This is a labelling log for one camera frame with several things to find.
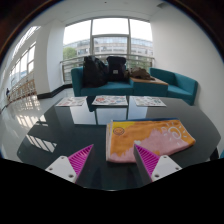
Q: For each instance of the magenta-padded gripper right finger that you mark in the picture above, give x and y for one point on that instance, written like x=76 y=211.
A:
x=165 y=166

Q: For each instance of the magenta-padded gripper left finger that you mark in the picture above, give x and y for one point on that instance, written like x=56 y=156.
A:
x=63 y=166

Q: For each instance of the yellow pink cartoon towel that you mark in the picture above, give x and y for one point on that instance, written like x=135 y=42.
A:
x=150 y=136

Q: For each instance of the teal chair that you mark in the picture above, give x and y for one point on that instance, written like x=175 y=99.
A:
x=222 y=154

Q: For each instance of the printed paper sheet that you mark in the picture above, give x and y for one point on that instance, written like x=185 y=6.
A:
x=110 y=100
x=71 y=101
x=149 y=101

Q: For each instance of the teal armchair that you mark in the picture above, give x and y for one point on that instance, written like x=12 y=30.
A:
x=180 y=88

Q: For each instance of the teal wood-topped side table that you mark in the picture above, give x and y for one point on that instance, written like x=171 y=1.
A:
x=150 y=87

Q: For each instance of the wooden balustrade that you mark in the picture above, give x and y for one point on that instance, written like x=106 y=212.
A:
x=23 y=90

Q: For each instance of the teal sofa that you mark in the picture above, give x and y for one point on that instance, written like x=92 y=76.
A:
x=110 y=89

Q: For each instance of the brown crumpled jacket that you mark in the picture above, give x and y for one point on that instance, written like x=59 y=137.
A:
x=140 y=73

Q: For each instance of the black bag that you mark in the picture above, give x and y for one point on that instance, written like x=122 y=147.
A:
x=94 y=71

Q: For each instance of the metal window railing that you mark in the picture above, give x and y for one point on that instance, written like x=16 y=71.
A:
x=71 y=61

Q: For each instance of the black backpack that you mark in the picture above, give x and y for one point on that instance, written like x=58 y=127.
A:
x=116 y=68

